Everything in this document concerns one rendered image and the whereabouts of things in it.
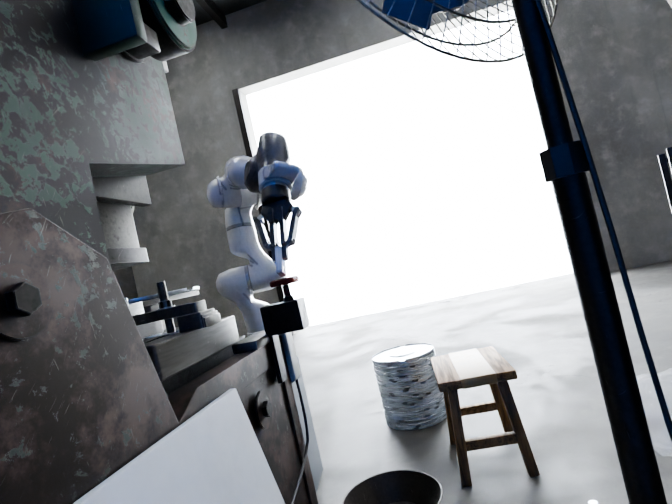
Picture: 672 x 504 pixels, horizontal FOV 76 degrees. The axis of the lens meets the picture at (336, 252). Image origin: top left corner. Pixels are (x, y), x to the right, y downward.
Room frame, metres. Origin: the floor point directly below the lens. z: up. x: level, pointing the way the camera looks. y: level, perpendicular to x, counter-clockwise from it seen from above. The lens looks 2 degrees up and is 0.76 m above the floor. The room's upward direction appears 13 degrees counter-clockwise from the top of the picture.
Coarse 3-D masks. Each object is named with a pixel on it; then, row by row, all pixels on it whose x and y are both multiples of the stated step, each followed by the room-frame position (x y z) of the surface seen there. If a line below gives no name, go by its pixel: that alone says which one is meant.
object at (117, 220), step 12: (108, 204) 0.87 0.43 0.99; (120, 204) 0.91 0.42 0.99; (108, 216) 0.86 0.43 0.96; (120, 216) 0.90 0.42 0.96; (132, 216) 0.94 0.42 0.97; (108, 228) 0.86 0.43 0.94; (120, 228) 0.89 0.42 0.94; (132, 228) 0.93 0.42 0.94; (108, 240) 0.85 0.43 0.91; (120, 240) 0.88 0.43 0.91; (132, 240) 0.92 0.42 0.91
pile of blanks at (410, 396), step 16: (432, 352) 1.94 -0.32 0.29; (384, 368) 1.91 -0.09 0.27; (400, 368) 1.87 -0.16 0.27; (416, 368) 1.87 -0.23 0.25; (432, 368) 1.94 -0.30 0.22; (384, 384) 1.95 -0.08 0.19; (400, 384) 1.90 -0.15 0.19; (416, 384) 1.87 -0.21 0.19; (432, 384) 1.89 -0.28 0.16; (384, 400) 1.96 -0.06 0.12; (400, 400) 1.88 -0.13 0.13; (416, 400) 1.89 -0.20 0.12; (432, 400) 1.89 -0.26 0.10; (400, 416) 1.91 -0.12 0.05; (416, 416) 1.87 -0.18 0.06; (432, 416) 1.88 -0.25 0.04
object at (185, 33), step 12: (156, 0) 0.75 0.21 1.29; (168, 0) 0.78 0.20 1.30; (180, 0) 0.79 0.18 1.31; (156, 12) 0.75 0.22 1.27; (168, 12) 0.79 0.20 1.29; (180, 12) 0.79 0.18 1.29; (192, 12) 0.84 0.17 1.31; (168, 24) 0.78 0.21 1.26; (180, 24) 0.83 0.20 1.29; (192, 24) 0.88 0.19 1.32; (180, 36) 0.81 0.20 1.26; (192, 36) 0.87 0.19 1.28
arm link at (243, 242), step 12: (240, 228) 1.60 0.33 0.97; (252, 228) 1.63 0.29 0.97; (228, 240) 1.62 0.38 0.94; (240, 240) 1.59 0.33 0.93; (252, 240) 1.61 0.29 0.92; (240, 252) 1.60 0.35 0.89; (252, 252) 1.59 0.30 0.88; (264, 252) 1.64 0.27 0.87; (252, 264) 1.59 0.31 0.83; (264, 264) 1.59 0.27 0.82; (252, 276) 1.58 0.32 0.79; (264, 276) 1.58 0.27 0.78; (276, 276) 1.59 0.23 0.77; (252, 288) 1.59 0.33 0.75; (264, 288) 1.60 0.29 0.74
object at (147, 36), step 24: (72, 0) 0.71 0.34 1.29; (96, 0) 0.70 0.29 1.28; (120, 0) 0.69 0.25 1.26; (144, 0) 0.74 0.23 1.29; (96, 24) 0.70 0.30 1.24; (120, 24) 0.70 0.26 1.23; (144, 24) 0.72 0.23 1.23; (96, 48) 0.71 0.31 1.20; (120, 48) 0.72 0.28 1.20; (144, 48) 0.73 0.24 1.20; (168, 48) 0.81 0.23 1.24; (192, 48) 0.87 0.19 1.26
